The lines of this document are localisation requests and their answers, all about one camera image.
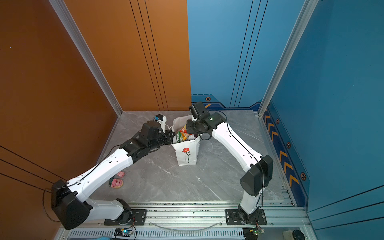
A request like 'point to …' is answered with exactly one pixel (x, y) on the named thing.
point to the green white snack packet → (179, 137)
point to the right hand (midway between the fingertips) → (187, 128)
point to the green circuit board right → (250, 233)
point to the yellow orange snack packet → (185, 137)
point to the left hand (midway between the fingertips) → (177, 132)
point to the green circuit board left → (123, 232)
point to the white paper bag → (186, 151)
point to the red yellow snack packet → (184, 130)
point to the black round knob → (298, 235)
